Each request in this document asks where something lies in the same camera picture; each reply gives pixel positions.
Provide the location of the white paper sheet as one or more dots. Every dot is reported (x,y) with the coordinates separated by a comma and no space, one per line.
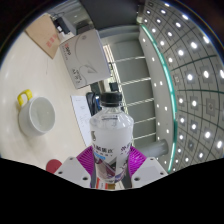
(80,113)

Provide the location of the clear plastic water bottle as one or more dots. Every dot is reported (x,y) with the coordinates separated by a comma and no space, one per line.
(111,133)

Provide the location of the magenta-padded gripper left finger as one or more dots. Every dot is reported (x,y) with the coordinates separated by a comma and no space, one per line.
(70,171)

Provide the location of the brown paper envelope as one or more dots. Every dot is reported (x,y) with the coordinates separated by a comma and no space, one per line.
(43,33)

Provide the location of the black power strip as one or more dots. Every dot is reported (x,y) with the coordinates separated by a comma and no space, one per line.
(61,24)

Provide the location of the group of ceiling lights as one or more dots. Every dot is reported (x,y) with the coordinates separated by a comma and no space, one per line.
(194,103)

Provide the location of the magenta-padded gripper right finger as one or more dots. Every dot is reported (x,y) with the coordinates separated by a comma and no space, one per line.
(150,171)

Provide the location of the white printed cardboard box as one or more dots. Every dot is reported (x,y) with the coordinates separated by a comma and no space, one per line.
(85,58)

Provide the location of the black desk phone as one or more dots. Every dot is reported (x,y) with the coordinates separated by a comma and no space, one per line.
(91,103)

